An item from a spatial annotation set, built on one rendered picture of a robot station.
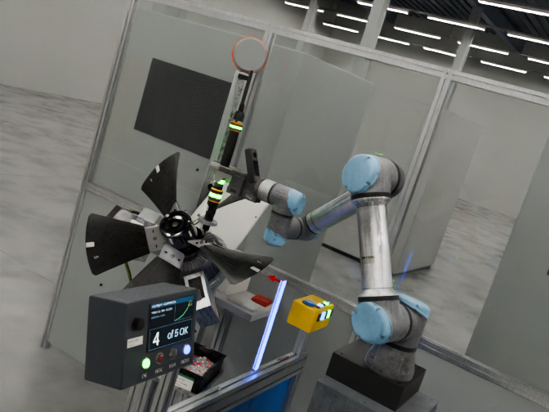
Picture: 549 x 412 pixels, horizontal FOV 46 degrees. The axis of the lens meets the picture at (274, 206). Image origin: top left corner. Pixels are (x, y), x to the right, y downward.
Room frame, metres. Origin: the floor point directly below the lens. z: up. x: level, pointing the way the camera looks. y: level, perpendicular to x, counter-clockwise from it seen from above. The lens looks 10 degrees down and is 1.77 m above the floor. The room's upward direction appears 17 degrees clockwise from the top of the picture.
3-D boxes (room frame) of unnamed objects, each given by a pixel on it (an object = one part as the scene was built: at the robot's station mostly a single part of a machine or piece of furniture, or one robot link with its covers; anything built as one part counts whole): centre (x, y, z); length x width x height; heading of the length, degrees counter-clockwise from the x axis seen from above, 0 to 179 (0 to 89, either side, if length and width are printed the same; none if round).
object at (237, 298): (2.65, 0.00, 0.87); 0.15 x 0.09 x 0.02; 63
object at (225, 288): (2.80, 0.11, 0.92); 0.17 x 0.16 x 0.11; 153
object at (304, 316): (2.30, -0.25, 1.02); 0.16 x 0.10 x 0.11; 153
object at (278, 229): (2.09, -0.04, 1.34); 0.11 x 0.08 x 0.11; 138
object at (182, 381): (1.96, 0.11, 0.85); 0.22 x 0.17 x 0.07; 167
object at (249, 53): (2.91, 0.30, 1.88); 0.17 x 0.15 x 0.16; 63
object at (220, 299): (2.74, 0.06, 0.85); 0.36 x 0.24 x 0.03; 63
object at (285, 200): (2.08, -0.03, 1.44); 0.11 x 0.08 x 0.09; 63
